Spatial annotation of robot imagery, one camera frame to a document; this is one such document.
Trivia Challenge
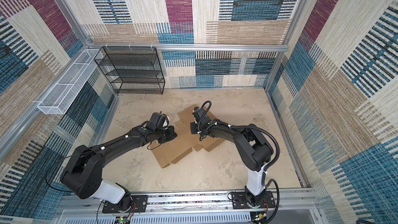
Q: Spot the brown cardboard box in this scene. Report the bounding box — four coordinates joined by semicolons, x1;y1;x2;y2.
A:
149;105;224;168

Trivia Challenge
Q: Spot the white wire mesh basket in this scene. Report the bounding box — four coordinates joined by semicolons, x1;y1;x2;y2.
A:
37;49;99;115

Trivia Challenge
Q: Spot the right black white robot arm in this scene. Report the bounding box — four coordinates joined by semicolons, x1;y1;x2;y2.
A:
190;119;280;208

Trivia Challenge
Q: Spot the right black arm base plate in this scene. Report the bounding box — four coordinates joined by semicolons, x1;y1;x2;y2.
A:
227;190;276;209

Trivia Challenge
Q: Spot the right black corrugated cable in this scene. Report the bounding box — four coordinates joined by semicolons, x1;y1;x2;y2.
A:
229;124;280;224

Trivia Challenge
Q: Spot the black wire shelf rack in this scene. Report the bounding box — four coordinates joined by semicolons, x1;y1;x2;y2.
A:
94;46;165;94

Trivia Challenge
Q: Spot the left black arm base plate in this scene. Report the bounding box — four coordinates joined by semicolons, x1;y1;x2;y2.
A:
102;195;148;214

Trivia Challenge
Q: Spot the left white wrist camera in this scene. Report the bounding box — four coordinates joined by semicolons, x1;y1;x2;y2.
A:
161;114;170;129

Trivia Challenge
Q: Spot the aluminium front rail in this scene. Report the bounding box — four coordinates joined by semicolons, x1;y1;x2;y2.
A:
52;188;327;224

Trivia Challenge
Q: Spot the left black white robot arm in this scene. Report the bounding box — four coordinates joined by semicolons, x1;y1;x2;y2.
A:
60;113;177;213

